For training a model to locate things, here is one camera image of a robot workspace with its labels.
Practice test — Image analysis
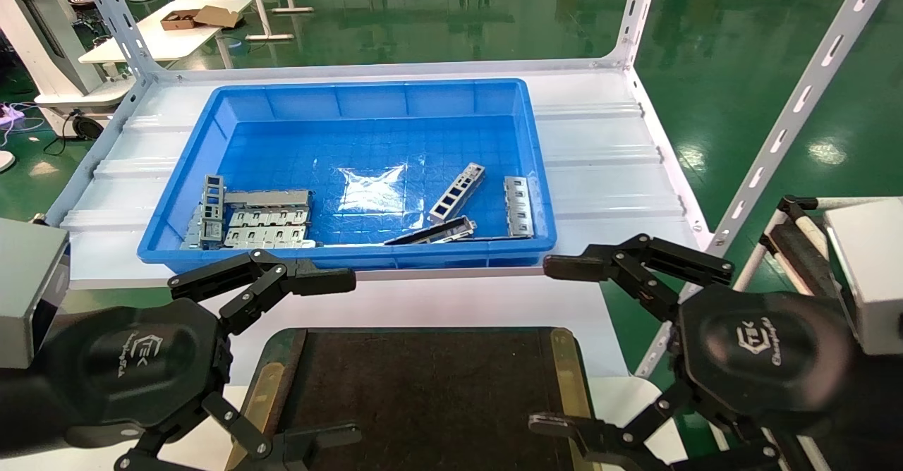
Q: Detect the brown cardboard box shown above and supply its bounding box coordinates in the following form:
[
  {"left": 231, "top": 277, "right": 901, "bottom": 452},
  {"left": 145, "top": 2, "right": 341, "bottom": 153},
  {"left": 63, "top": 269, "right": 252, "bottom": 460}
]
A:
[{"left": 160, "top": 5, "right": 243, "bottom": 32}]

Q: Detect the clear plastic film sheet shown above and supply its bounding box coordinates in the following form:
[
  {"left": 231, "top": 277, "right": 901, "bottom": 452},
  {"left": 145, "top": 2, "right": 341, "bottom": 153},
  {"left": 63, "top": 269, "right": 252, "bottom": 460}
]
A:
[{"left": 337, "top": 165, "right": 425, "bottom": 215}]

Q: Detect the black and white cart frame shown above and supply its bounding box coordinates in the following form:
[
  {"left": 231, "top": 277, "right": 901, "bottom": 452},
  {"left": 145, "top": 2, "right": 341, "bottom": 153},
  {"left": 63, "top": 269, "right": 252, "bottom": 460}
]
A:
[{"left": 758, "top": 195, "right": 858, "bottom": 301}]

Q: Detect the white table with cardboard box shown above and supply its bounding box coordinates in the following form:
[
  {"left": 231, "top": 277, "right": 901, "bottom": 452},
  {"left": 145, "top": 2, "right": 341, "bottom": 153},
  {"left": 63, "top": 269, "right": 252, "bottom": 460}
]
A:
[{"left": 78, "top": 0, "right": 253, "bottom": 64}]

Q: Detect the dark long metal part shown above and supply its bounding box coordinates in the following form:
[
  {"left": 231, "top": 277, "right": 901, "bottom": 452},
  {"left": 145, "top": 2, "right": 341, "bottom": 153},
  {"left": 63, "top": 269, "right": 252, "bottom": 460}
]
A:
[{"left": 384, "top": 216, "right": 478, "bottom": 247}]

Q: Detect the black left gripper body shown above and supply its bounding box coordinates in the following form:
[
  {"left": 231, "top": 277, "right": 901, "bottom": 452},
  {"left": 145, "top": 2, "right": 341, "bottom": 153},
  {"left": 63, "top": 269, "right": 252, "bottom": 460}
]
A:
[{"left": 39, "top": 298, "right": 234, "bottom": 429}]

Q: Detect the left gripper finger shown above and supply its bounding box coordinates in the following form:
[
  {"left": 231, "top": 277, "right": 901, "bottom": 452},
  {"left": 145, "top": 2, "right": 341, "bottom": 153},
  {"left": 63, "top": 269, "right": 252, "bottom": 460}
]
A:
[
  {"left": 116, "top": 392, "right": 363, "bottom": 471},
  {"left": 169, "top": 249, "right": 357, "bottom": 336}
]

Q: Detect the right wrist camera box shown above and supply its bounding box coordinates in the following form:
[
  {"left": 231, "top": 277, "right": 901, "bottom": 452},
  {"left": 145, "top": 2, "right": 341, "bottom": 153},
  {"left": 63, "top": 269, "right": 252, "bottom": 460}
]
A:
[{"left": 824, "top": 198, "right": 903, "bottom": 356}]

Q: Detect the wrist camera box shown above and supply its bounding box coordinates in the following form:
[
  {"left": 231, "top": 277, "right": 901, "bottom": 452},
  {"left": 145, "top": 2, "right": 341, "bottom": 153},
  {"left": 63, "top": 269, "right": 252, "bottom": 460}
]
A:
[
  {"left": 0, "top": 217, "right": 71, "bottom": 370},
  {"left": 824, "top": 198, "right": 903, "bottom": 356}
]

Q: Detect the blue plastic bin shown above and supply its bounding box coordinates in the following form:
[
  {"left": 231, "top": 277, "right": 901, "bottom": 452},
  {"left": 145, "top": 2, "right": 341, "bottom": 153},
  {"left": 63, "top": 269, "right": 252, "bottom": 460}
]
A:
[{"left": 137, "top": 78, "right": 558, "bottom": 273}]

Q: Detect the black flat container tray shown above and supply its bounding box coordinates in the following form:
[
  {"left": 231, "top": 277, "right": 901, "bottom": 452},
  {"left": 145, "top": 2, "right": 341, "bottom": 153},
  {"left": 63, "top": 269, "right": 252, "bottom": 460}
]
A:
[{"left": 224, "top": 326, "right": 602, "bottom": 471}]

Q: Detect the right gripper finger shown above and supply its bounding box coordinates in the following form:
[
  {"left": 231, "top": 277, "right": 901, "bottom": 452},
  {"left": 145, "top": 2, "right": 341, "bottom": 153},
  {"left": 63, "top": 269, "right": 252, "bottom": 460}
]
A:
[
  {"left": 543, "top": 233, "right": 734, "bottom": 322},
  {"left": 529, "top": 379, "right": 780, "bottom": 471}
]

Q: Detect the white metal shelf rack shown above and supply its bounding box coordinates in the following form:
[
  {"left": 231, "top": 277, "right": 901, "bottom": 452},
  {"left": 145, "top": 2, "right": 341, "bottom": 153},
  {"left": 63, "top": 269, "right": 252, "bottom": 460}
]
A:
[{"left": 32, "top": 0, "right": 898, "bottom": 380}]

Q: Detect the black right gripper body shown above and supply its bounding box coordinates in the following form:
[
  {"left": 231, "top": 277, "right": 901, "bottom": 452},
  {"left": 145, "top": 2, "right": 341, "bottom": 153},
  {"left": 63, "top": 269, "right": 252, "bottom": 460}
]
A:
[{"left": 677, "top": 284, "right": 856, "bottom": 420}]

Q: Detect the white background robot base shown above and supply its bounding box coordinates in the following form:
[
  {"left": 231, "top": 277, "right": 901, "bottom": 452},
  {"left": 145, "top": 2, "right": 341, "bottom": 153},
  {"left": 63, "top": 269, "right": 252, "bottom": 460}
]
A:
[{"left": 0, "top": 0, "right": 136, "bottom": 140}]

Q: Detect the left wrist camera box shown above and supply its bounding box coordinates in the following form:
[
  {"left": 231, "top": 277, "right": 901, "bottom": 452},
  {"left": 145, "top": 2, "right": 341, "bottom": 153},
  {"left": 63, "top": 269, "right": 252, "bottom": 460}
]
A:
[{"left": 0, "top": 217, "right": 71, "bottom": 370}]

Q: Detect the silver metal bracket part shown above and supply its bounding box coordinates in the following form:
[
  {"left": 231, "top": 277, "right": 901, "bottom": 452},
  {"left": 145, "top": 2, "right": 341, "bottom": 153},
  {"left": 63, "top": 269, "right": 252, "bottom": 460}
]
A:
[
  {"left": 503, "top": 176, "right": 535, "bottom": 238},
  {"left": 227, "top": 207, "right": 312, "bottom": 228},
  {"left": 200, "top": 173, "right": 226, "bottom": 247},
  {"left": 224, "top": 189, "right": 313, "bottom": 210},
  {"left": 181, "top": 206, "right": 205, "bottom": 250},
  {"left": 428, "top": 162, "right": 487, "bottom": 223},
  {"left": 224, "top": 225, "right": 317, "bottom": 250}
]

